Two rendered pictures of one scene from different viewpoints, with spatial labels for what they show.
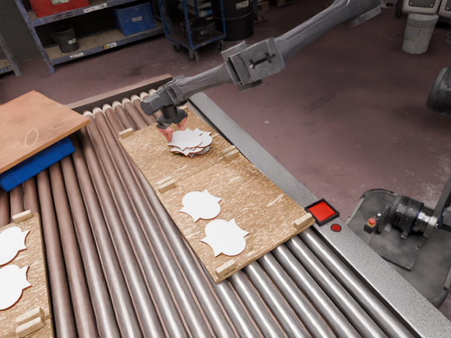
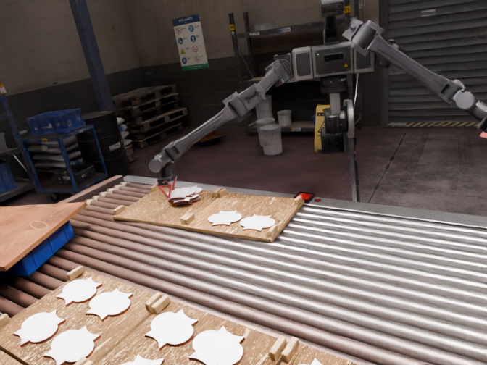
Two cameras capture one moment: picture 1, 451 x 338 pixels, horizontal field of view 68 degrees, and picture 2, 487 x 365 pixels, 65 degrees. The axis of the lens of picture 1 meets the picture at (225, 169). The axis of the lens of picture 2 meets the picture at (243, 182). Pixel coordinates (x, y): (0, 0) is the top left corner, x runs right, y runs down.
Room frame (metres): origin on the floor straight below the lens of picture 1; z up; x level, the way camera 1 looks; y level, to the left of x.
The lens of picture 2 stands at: (-0.54, 0.77, 1.66)
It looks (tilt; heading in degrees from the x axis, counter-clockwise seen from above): 22 degrees down; 328
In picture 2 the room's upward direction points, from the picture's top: 9 degrees counter-clockwise
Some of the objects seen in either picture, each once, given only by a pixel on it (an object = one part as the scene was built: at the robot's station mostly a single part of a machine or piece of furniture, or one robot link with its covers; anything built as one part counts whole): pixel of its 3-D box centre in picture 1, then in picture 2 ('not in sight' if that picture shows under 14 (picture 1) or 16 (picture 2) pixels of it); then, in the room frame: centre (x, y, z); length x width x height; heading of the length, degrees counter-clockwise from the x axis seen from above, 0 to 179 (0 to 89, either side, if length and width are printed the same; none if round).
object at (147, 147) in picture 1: (175, 145); (169, 205); (1.10, 0.19, 0.93); 0.41 x 0.35 x 0.02; 28
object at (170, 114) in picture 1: (169, 110); (165, 171); (1.09, 0.18, 1.10); 0.10 x 0.07 x 0.07; 142
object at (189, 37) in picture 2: not in sight; (190, 43); (6.03, -2.61, 1.55); 0.61 x 0.02 x 0.91; 26
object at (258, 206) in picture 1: (229, 206); (245, 214); (0.73, 0.00, 0.93); 0.41 x 0.35 x 0.02; 27
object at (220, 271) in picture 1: (225, 268); (272, 230); (0.50, 0.03, 0.95); 0.06 x 0.02 x 0.03; 117
